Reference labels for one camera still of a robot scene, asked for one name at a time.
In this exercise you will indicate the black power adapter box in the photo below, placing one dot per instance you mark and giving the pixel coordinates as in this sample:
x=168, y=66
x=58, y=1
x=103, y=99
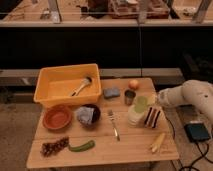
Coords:
x=196, y=132

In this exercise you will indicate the green plastic cup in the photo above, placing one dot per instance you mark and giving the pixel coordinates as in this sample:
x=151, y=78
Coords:
x=141, y=104

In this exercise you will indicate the brown grape bunch toy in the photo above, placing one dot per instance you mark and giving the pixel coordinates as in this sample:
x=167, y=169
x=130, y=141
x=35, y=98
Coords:
x=53, y=148

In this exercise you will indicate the white stacked cups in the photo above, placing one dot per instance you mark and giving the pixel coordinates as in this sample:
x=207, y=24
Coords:
x=133, y=116

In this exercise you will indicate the silver fork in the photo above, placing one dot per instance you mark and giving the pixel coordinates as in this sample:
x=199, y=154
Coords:
x=111, y=117

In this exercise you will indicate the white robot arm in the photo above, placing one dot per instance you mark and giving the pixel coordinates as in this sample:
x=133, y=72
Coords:
x=192, y=92

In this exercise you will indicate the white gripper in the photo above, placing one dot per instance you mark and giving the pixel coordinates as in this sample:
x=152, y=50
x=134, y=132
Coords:
x=161, y=98

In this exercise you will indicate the dark metal cup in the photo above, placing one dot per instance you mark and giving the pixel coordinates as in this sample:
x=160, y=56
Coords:
x=129, y=97

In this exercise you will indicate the orange peach fruit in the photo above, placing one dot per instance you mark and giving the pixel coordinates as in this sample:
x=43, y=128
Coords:
x=133, y=84

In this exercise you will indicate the yellow plastic tray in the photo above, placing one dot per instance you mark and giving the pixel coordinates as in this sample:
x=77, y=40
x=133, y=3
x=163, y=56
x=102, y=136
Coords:
x=56, y=85

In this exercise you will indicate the white dish brush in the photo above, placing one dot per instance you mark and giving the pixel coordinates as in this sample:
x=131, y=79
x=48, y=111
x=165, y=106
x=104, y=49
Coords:
x=85, y=82

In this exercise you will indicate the yellow corn toy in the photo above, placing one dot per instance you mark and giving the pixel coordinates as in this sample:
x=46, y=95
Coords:
x=157, y=143

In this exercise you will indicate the grey crumpled cloth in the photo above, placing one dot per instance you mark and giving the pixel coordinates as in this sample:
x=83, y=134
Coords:
x=85, y=115

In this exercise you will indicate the green chili pepper toy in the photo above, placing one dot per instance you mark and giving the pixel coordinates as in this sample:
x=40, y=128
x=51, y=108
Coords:
x=84, y=147

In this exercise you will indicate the orange terracotta bowl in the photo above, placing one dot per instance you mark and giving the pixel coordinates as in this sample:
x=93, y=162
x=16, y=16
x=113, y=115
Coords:
x=57, y=117

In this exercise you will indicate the striped layered cake toy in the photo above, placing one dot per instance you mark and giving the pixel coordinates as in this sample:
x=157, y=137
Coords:
x=152, y=117

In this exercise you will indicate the wooden folding table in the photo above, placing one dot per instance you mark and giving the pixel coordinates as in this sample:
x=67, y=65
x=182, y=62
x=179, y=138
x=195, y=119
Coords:
x=133, y=147

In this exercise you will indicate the black bowl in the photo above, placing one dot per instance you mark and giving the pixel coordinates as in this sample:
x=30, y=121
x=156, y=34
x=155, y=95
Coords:
x=96, y=114

